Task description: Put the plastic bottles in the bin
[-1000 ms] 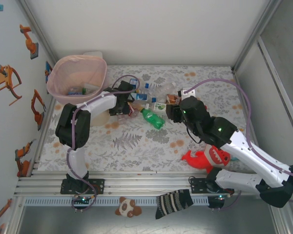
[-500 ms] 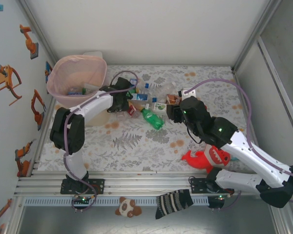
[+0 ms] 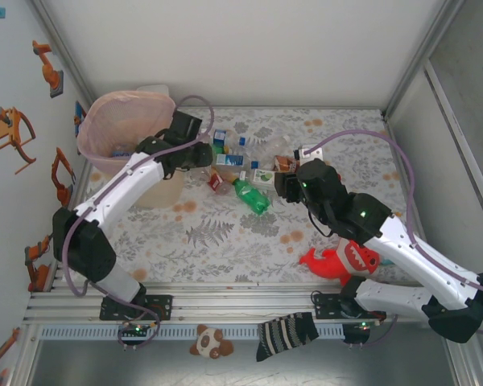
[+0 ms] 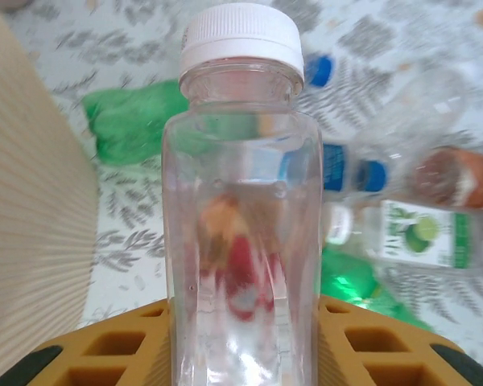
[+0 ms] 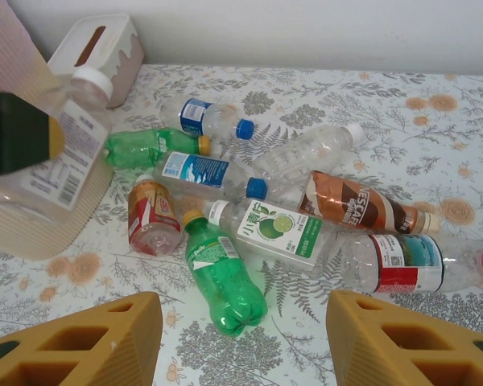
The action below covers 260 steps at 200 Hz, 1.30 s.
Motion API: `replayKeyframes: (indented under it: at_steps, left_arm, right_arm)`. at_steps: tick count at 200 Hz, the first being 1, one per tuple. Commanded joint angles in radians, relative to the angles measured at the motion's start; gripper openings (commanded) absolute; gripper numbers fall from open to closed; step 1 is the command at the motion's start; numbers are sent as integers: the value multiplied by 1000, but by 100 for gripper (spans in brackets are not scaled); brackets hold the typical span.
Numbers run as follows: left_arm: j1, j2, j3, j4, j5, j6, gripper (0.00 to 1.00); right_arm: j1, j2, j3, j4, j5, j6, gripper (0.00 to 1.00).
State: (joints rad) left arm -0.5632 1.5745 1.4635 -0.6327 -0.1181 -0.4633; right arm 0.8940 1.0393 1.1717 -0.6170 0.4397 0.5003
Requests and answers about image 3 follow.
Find blue white label bottle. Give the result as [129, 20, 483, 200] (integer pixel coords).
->
[213, 153, 259, 169]

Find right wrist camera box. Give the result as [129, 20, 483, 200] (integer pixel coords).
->
[299, 144, 326, 162]

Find aluminium mounting rail beam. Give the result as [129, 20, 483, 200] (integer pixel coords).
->
[22, 282, 470, 325]

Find white tissue box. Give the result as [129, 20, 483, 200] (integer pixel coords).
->
[135, 83, 171, 97]

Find orange claw machine wall sticker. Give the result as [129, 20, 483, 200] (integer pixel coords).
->
[0, 106, 38, 175]

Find brown white panda plush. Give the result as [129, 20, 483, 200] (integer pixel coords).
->
[189, 324, 234, 359]

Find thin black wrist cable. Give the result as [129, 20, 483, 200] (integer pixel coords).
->
[308, 199, 337, 239]

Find white slotted cable duct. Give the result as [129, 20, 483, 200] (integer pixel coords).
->
[38, 323, 347, 342]

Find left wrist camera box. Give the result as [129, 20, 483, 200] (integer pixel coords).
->
[170, 109, 204, 142]

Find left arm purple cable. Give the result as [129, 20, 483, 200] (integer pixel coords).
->
[61, 95, 215, 351]

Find red shark plush toy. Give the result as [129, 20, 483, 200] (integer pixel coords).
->
[299, 239, 382, 287]

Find pink mesh bin liner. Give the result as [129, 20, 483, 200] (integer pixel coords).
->
[76, 91, 177, 174]

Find brown bottle red label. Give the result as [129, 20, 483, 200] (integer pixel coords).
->
[207, 171, 233, 197]

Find black striped sock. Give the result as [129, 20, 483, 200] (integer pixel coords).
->
[256, 311, 320, 363]

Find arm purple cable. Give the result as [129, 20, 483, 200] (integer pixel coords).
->
[313, 129, 483, 350]
[61, 95, 215, 351]

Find cream ribbed waste bin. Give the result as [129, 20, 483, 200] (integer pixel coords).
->
[138, 170, 185, 209]

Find clear unlabelled bottle white cap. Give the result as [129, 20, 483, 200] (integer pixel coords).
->
[247, 135, 291, 158]

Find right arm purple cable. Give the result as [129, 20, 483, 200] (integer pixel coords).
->
[313, 129, 483, 350]

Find blue orange framed wall sticker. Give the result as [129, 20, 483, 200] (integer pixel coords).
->
[72, 100, 89, 126]

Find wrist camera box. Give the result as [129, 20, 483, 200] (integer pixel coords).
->
[170, 109, 204, 142]
[299, 144, 326, 162]

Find brown coffee label bottle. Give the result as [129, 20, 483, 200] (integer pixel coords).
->
[272, 154, 303, 175]

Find lime picture label bottle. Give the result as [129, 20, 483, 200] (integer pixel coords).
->
[238, 168, 286, 191]

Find aluminium frame post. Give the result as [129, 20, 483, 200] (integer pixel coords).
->
[31, 0, 96, 108]
[382, 0, 467, 121]

